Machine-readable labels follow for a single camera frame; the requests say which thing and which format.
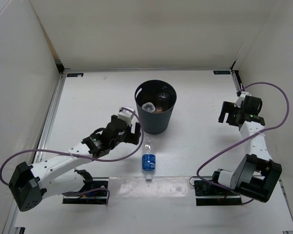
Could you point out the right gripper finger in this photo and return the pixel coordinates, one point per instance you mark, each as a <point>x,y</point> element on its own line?
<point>228,108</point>
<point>230,117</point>

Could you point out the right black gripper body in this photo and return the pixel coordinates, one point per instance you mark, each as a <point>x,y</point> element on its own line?
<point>240,111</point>

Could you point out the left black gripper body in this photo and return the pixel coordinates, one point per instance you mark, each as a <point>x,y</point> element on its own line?
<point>126,137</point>

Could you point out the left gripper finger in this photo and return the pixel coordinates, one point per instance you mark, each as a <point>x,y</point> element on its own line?
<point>105,150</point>
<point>135,137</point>

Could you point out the clear bottle white orange label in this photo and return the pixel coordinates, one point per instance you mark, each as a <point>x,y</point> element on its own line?
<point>149,107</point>

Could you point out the orange juice bottle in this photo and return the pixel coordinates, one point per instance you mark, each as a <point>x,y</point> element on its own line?
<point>159,111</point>

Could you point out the clear unlabelled plastic bottle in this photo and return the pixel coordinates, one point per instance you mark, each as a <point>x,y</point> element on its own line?
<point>162,99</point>

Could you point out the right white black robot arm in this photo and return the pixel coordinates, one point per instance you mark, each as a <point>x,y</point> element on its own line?
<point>257,174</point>

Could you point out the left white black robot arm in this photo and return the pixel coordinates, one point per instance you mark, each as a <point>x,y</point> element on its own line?
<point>30,184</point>

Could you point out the dark grey plastic bin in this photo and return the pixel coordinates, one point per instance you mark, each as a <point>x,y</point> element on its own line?
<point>154,123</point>

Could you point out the clear bottle blue label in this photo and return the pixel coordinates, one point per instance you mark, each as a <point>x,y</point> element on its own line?
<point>148,160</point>

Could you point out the right blue corner sticker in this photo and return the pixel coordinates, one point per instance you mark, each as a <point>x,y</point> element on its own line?
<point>221,72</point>

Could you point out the blue corner sticker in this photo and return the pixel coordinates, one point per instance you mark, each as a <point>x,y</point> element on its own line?
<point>74,75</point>
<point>221,72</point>

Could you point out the left blue corner sticker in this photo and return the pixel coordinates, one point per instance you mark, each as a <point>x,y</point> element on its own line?
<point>74,75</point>

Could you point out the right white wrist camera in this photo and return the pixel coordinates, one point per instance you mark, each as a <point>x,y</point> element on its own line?
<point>241,97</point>

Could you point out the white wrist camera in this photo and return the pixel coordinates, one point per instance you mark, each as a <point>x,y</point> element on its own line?
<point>126,115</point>
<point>241,97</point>

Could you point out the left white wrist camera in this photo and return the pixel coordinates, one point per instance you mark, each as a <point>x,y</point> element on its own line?
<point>126,115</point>

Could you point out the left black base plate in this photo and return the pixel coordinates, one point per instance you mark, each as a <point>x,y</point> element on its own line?
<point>95,192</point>

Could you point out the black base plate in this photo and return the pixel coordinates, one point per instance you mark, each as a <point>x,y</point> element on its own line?
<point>209,195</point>
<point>95,192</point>

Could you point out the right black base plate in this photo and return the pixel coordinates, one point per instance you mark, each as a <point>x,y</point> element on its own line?
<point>209,195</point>

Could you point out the left aluminium frame rail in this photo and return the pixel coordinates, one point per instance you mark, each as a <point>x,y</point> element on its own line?
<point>9,227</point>

